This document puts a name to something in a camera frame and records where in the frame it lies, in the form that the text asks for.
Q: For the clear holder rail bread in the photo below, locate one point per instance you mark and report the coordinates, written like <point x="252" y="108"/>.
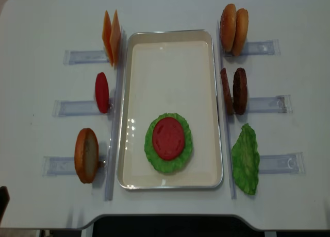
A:
<point x="58" y="166"/>

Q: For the dark brown object at edge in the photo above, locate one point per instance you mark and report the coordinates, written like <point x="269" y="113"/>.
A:
<point x="4" y="199"/>

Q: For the clear holder rail cheese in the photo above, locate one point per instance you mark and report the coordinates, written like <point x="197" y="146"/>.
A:
<point x="72" y="57"/>

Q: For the clear holder rail buns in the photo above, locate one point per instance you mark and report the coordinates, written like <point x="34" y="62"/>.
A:
<point x="269" y="47"/>

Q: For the right golden bun half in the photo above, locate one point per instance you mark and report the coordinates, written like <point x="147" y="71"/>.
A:
<point x="242" y="23"/>

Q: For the dark brown meat patty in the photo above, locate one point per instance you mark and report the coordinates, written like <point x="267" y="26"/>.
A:
<point x="240" y="91"/>

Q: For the long clear left stop strip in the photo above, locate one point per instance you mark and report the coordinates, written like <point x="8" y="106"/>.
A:
<point x="116" y="118"/>

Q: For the bread slice with white face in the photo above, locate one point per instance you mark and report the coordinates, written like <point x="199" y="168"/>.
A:
<point x="86" y="155"/>

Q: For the left orange cheese slice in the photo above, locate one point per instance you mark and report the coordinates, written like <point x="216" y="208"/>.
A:
<point x="106" y="33"/>

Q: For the right orange cheese slice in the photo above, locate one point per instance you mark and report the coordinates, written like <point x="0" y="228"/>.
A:
<point x="115" y="38"/>

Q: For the golden bun half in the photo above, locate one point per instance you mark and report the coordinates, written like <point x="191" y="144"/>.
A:
<point x="228" y="27"/>
<point x="242" y="23"/>

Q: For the clear holder rail patties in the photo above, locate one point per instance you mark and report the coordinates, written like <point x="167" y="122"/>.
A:
<point x="277" y="104"/>

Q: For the left golden bun half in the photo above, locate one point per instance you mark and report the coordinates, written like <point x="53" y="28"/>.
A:
<point x="228" y="27"/>

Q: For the long clear right stop strip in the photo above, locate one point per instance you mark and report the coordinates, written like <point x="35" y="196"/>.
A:
<point x="232" y="186"/>

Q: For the green lettuce leaf on tray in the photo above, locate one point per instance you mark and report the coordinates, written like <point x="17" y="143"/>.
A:
<point x="179" y="162"/>

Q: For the long clear stop strip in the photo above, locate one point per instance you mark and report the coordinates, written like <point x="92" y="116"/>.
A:
<point x="232" y="186"/>
<point x="116" y="118"/>

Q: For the upright green lettuce leaf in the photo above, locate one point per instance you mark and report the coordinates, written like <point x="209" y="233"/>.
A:
<point x="246" y="159"/>

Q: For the silver metal baking tray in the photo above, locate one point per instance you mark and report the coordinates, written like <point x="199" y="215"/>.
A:
<point x="167" y="73"/>

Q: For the clear holder rail tomato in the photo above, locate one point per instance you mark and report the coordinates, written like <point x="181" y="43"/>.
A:
<point x="64" y="108"/>

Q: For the upright red tomato slice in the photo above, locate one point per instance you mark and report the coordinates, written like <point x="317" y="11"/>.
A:
<point x="102" y="93"/>

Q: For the orange cheese slice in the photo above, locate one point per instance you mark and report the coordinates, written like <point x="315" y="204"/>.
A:
<point x="115" y="38"/>
<point x="106" y="33"/>

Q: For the clear holder rail lettuce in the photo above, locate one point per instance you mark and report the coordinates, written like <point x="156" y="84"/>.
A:
<point x="292" y="163"/>

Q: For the red tomato slice on tray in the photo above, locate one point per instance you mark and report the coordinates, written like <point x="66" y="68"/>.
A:
<point x="168" y="138"/>

